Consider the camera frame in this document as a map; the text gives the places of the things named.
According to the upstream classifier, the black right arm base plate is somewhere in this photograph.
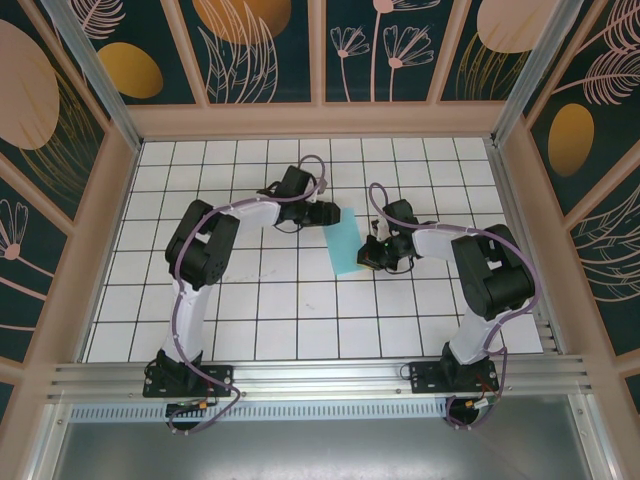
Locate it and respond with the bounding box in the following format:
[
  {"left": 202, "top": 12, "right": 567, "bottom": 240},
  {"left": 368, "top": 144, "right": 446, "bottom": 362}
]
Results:
[{"left": 408, "top": 360, "right": 501, "bottom": 394}]

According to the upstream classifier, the aluminium side track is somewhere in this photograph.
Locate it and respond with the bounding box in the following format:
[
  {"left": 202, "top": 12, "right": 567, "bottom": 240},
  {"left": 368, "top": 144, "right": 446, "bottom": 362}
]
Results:
[{"left": 487, "top": 142, "right": 569, "bottom": 357}]

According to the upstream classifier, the black circuit board with LED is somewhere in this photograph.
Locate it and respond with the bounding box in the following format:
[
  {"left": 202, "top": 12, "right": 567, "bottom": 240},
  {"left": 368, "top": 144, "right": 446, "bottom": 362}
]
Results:
[{"left": 166, "top": 398, "right": 214, "bottom": 415}]

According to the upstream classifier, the aluminium frame post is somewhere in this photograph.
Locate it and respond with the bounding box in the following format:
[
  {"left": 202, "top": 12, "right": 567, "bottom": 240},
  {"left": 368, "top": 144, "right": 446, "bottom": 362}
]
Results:
[
  {"left": 39, "top": 0, "right": 144, "bottom": 154},
  {"left": 489, "top": 0, "right": 589, "bottom": 147}
]

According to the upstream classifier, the light blue cloth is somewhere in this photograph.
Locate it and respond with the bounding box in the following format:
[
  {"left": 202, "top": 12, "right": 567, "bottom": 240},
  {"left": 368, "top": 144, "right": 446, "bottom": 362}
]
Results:
[{"left": 323, "top": 207, "right": 374, "bottom": 279}]

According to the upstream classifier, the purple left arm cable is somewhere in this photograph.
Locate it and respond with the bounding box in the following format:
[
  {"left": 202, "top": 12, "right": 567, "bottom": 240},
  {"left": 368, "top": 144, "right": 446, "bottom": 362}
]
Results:
[{"left": 168, "top": 153, "right": 331, "bottom": 437}]

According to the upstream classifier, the grey metal sheet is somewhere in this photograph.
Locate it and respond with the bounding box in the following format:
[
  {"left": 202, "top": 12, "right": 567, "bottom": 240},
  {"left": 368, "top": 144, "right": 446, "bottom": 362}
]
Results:
[{"left": 47, "top": 419, "right": 616, "bottom": 480}]

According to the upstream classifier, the slotted grey cable duct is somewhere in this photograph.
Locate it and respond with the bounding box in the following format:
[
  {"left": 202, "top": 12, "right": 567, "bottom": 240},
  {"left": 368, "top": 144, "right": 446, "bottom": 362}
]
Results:
[{"left": 69, "top": 397, "right": 451, "bottom": 422}]

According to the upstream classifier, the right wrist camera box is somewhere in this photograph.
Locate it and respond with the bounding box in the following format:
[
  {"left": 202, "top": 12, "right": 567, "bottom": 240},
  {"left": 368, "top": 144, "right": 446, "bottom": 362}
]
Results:
[{"left": 368, "top": 219, "right": 396, "bottom": 242}]

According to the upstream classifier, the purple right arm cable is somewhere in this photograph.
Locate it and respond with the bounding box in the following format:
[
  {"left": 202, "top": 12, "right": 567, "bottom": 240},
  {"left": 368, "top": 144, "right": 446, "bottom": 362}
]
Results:
[{"left": 368, "top": 182, "right": 544, "bottom": 432}]

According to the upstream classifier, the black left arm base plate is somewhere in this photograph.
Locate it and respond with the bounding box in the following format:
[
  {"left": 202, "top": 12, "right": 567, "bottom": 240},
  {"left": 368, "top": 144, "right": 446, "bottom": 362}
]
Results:
[{"left": 142, "top": 363, "right": 236, "bottom": 399}]

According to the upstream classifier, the long aluminium mounting rail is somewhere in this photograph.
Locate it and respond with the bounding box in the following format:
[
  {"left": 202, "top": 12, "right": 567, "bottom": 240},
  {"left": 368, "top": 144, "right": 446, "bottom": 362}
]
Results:
[{"left": 47, "top": 354, "right": 596, "bottom": 401}]

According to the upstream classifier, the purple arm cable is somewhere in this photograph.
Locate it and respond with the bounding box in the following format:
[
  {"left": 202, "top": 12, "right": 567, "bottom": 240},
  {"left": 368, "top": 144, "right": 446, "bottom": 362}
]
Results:
[
  {"left": 368, "top": 182, "right": 544, "bottom": 432},
  {"left": 168, "top": 153, "right": 331, "bottom": 437}
]

